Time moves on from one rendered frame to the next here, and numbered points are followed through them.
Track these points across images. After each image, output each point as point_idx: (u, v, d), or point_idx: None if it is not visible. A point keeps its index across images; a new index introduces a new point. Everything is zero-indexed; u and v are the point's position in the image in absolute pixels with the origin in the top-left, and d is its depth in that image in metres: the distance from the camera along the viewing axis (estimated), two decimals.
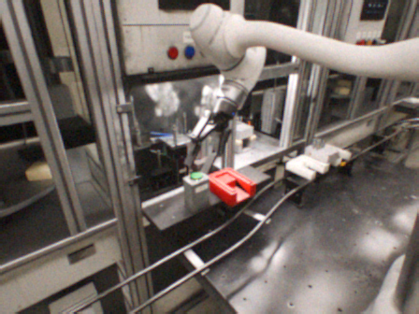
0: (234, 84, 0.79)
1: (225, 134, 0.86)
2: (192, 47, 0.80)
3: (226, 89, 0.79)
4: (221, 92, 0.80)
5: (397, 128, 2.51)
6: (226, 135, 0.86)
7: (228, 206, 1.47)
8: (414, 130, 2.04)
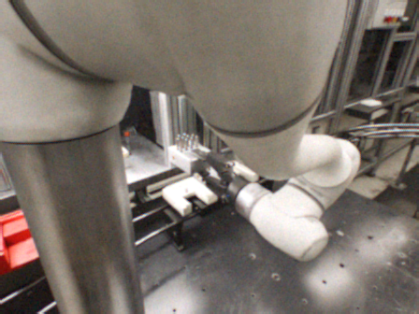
0: (255, 197, 0.62)
1: (222, 194, 0.76)
2: None
3: (253, 190, 0.63)
4: (255, 185, 0.65)
5: None
6: (221, 194, 0.76)
7: None
8: (369, 138, 1.69)
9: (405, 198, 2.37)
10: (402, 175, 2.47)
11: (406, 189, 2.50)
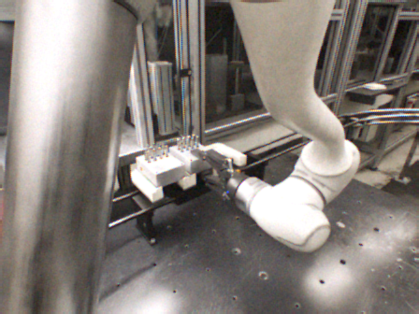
0: (253, 191, 0.61)
1: (223, 192, 0.75)
2: None
3: (252, 183, 0.63)
4: (253, 179, 0.64)
5: (360, 123, 2.01)
6: (221, 192, 0.75)
7: None
8: (373, 124, 1.54)
9: (410, 192, 2.22)
10: (407, 167, 2.32)
11: (411, 182, 2.35)
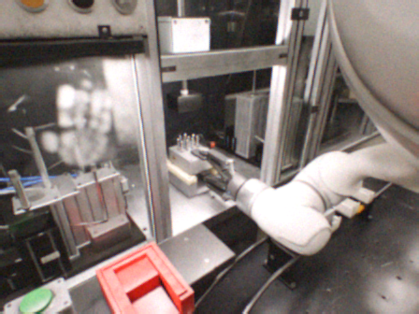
0: (255, 192, 0.61)
1: (223, 192, 0.76)
2: None
3: (254, 185, 0.63)
4: (255, 181, 0.65)
5: None
6: (221, 193, 0.75)
7: None
8: None
9: None
10: None
11: None
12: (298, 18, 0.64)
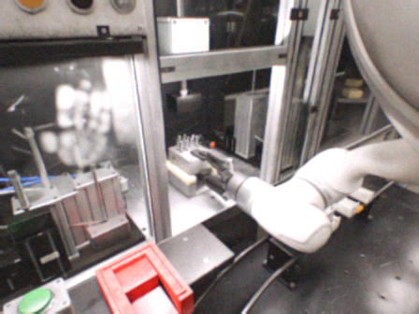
0: (255, 191, 0.61)
1: (223, 192, 0.75)
2: None
3: (253, 183, 0.63)
4: (255, 179, 0.65)
5: None
6: (222, 192, 0.75)
7: None
8: None
9: None
10: None
11: None
12: (297, 18, 0.64)
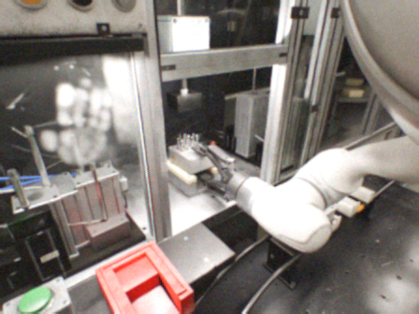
0: (255, 191, 0.61)
1: (223, 194, 0.75)
2: None
3: (253, 183, 0.63)
4: (255, 179, 0.65)
5: None
6: (222, 194, 0.75)
7: None
8: None
9: None
10: None
11: None
12: (298, 16, 0.64)
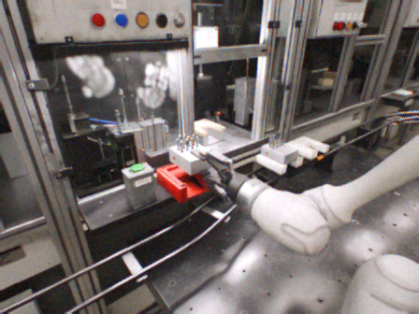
0: (255, 192, 0.61)
1: (223, 192, 0.76)
2: (122, 14, 0.68)
3: (253, 185, 0.63)
4: (255, 181, 0.65)
5: (387, 123, 2.39)
6: (221, 193, 0.75)
7: (196, 205, 1.35)
8: (404, 123, 1.92)
9: None
10: None
11: None
12: (272, 27, 1.04)
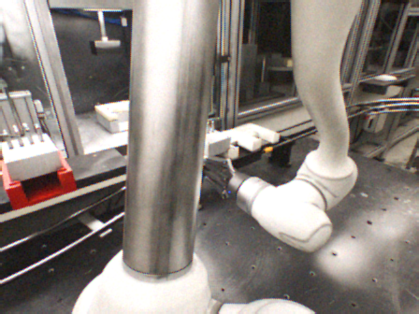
0: (255, 191, 0.61)
1: (223, 190, 0.75)
2: None
3: (253, 183, 0.63)
4: (255, 179, 0.65)
5: (369, 114, 2.11)
6: (221, 190, 0.75)
7: (116, 208, 1.07)
8: (385, 112, 1.65)
9: None
10: (413, 157, 2.43)
11: (417, 172, 2.46)
12: None
